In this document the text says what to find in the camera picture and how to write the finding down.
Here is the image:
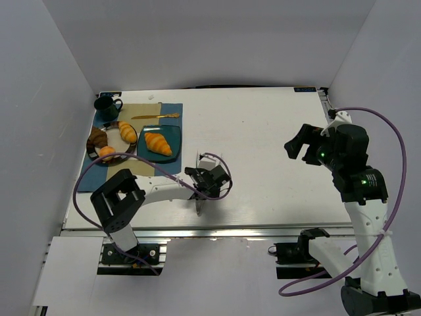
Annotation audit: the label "stainless steel serving tongs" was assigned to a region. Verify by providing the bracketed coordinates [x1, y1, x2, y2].
[195, 152, 205, 217]

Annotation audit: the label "large striped croissant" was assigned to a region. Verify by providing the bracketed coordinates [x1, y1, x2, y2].
[144, 132, 172, 157]

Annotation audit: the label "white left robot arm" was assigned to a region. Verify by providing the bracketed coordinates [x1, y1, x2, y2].
[90, 165, 232, 252]

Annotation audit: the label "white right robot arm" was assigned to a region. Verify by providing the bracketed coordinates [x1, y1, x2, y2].
[284, 124, 420, 315]

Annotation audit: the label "striped bread roll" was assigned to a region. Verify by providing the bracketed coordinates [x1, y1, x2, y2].
[118, 121, 137, 144]

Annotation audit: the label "dark round bread plate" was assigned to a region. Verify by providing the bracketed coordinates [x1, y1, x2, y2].
[86, 121, 137, 161]

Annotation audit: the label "small orange bread roll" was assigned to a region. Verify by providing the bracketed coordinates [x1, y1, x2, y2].
[99, 146, 116, 161]

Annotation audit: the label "dark brown bread piece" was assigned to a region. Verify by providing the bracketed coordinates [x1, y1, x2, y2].
[87, 126, 108, 148]

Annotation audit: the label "blue label sticker right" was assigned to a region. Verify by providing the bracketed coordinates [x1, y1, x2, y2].
[293, 87, 317, 93]

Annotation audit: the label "blue label sticker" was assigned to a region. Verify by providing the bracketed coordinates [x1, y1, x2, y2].
[99, 92, 122, 98]
[293, 87, 317, 93]

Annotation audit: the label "teal square plate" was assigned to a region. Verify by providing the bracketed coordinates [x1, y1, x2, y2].
[137, 125, 182, 164]

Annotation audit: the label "gold butter knife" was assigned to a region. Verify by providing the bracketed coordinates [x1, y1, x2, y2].
[132, 113, 180, 120]

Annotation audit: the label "blue and beige placemat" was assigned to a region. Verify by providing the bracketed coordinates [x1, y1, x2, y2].
[78, 103, 183, 193]

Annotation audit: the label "dark green mug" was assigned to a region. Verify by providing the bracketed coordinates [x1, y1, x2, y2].
[93, 95, 123, 121]

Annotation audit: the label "blue label sticker left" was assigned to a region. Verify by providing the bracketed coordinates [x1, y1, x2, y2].
[99, 92, 122, 98]

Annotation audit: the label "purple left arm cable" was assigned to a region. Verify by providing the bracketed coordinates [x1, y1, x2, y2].
[72, 151, 234, 276]

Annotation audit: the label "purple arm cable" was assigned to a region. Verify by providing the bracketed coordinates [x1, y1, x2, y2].
[72, 151, 234, 276]
[278, 107, 406, 296]

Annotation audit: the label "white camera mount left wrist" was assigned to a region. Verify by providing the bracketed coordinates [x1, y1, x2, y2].
[196, 155, 219, 171]

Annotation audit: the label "white camera mount wrist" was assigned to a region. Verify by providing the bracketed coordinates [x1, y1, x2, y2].
[196, 155, 219, 171]
[320, 109, 352, 137]

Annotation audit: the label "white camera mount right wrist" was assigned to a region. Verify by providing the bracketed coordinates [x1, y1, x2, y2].
[320, 109, 352, 137]

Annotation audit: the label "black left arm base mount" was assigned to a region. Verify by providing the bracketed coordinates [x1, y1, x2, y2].
[97, 243, 165, 277]

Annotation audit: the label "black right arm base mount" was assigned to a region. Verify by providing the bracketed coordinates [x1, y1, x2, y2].
[268, 228, 331, 280]

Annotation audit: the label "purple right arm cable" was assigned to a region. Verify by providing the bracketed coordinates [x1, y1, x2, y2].
[278, 107, 406, 296]

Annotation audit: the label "aluminium table edge rail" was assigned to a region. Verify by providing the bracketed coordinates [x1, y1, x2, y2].
[59, 224, 354, 239]

